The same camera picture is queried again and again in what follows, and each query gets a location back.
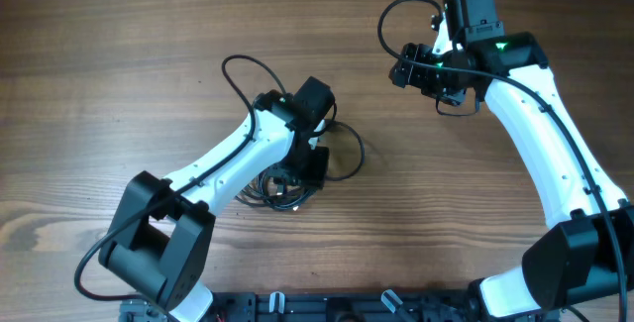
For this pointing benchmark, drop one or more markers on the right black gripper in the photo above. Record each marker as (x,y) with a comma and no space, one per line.
(408,76)

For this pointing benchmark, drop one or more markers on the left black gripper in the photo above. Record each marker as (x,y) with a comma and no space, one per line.
(315,178)

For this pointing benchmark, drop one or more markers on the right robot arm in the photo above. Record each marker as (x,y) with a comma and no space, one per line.
(587,252)

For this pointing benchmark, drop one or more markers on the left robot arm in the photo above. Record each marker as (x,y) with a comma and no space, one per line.
(161,231)

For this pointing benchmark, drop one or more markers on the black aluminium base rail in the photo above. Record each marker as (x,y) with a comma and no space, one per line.
(426,306)

